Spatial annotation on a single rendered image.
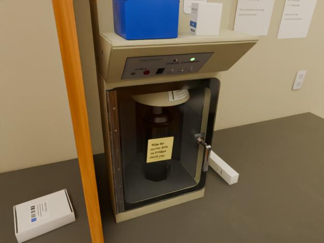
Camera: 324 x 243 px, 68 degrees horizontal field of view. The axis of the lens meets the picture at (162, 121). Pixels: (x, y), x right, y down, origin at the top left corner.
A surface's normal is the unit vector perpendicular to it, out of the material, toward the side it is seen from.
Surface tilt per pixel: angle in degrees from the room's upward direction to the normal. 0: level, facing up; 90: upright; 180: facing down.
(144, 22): 90
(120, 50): 135
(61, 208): 0
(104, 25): 90
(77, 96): 90
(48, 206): 0
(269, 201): 0
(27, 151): 90
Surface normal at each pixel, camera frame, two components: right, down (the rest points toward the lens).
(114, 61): 0.25, 0.94
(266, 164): 0.03, -0.88
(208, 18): 0.18, 0.46
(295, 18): 0.38, 0.44
